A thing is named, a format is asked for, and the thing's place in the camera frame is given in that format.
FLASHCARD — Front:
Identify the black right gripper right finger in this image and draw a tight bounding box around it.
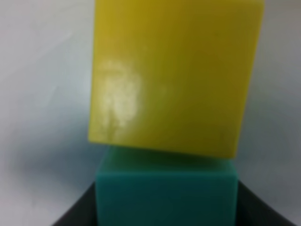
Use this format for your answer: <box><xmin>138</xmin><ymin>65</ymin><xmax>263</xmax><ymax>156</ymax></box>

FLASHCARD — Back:
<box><xmin>236</xmin><ymin>181</ymin><xmax>296</xmax><ymax>226</ymax></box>

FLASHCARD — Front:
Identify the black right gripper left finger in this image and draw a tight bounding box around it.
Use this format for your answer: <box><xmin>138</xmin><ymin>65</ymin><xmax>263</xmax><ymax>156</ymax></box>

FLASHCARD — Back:
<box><xmin>53</xmin><ymin>183</ymin><xmax>97</xmax><ymax>226</ymax></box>

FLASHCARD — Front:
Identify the teal cube block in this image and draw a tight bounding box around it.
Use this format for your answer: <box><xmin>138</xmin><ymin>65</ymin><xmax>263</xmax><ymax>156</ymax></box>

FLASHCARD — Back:
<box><xmin>95</xmin><ymin>146</ymin><xmax>238</xmax><ymax>226</ymax></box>

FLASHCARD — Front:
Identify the yellow cube block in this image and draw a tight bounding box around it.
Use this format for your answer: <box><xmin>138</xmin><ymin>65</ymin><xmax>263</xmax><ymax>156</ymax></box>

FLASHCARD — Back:
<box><xmin>88</xmin><ymin>0</ymin><xmax>264</xmax><ymax>158</ymax></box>

